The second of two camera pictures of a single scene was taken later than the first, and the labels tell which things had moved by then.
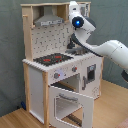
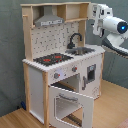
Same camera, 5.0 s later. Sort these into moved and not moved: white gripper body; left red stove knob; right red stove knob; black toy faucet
Moved: white gripper body
Not moved: left red stove knob; black toy faucet; right red stove knob
